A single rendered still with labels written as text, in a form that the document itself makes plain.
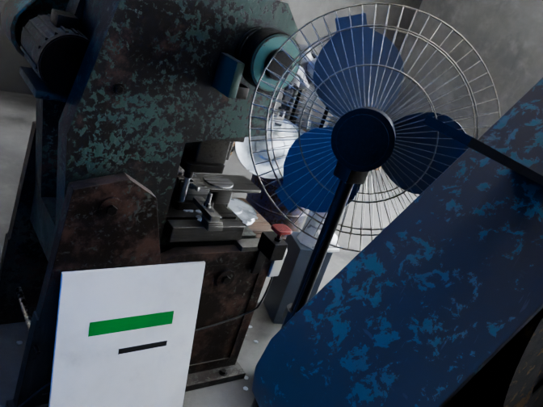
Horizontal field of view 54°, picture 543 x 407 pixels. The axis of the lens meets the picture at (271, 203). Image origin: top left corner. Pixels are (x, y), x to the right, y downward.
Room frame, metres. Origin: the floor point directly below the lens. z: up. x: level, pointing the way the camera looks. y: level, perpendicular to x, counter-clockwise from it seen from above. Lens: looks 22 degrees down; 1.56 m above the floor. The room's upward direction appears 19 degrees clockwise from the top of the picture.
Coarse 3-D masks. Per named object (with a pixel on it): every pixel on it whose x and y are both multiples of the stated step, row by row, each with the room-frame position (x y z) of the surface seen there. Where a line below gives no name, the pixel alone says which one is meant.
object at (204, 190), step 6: (180, 180) 1.87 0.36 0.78; (192, 180) 1.89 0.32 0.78; (198, 180) 1.91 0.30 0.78; (180, 186) 1.85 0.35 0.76; (198, 186) 1.86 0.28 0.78; (204, 186) 1.88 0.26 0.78; (192, 192) 1.81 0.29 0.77; (198, 192) 1.83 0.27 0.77; (204, 192) 1.85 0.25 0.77; (186, 198) 1.80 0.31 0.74; (192, 198) 1.82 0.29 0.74; (204, 198) 1.85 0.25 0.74
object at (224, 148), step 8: (192, 144) 1.83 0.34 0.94; (200, 144) 1.80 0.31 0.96; (208, 144) 1.82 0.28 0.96; (216, 144) 1.84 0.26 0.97; (224, 144) 1.86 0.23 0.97; (232, 144) 1.92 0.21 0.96; (192, 152) 1.82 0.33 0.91; (200, 152) 1.81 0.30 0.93; (208, 152) 1.83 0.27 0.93; (216, 152) 1.85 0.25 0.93; (224, 152) 1.87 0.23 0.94; (200, 160) 1.81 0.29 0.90; (208, 160) 1.83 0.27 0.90; (216, 160) 1.85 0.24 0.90; (224, 160) 1.88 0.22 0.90
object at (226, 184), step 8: (200, 176) 1.96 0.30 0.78; (208, 176) 1.98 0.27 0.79; (216, 176) 2.00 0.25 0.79; (224, 176) 2.04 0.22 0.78; (232, 176) 2.07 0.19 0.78; (240, 176) 2.11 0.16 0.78; (208, 184) 1.91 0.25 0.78; (216, 184) 1.92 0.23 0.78; (224, 184) 1.95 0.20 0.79; (232, 184) 1.97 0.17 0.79; (240, 184) 2.02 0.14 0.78; (248, 184) 2.05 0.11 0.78; (216, 192) 1.92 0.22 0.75; (224, 192) 1.94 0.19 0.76; (232, 192) 1.96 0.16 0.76; (240, 192) 1.96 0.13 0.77; (248, 192) 1.99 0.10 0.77; (256, 192) 2.01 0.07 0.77; (216, 200) 1.92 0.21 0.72; (224, 200) 1.94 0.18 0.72
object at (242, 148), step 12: (276, 132) 2.18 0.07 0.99; (288, 132) 2.19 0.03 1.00; (240, 144) 2.10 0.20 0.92; (252, 144) 2.12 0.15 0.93; (264, 144) 2.12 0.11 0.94; (276, 144) 2.14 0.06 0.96; (288, 144) 2.16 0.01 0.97; (240, 156) 2.07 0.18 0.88; (264, 156) 2.09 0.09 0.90; (276, 156) 2.10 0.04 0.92; (264, 168) 2.06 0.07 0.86
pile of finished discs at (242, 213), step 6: (234, 204) 2.72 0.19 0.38; (240, 204) 2.76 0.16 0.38; (246, 204) 2.79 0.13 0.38; (234, 210) 2.65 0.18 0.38; (240, 210) 2.67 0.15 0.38; (246, 210) 2.71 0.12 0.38; (252, 210) 2.74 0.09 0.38; (240, 216) 2.60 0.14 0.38; (246, 216) 2.63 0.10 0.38; (252, 216) 2.65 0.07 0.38; (252, 222) 2.64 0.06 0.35
